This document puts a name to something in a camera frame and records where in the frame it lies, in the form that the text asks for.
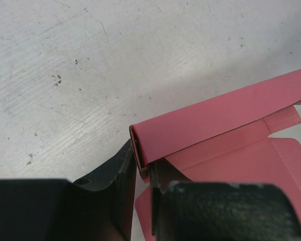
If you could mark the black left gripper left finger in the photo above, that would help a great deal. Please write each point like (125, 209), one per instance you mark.
(97, 206)

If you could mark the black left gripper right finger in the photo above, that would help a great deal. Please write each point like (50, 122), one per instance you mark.
(186, 210)

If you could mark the pink paper box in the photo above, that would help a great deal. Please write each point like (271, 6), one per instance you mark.
(229, 137)

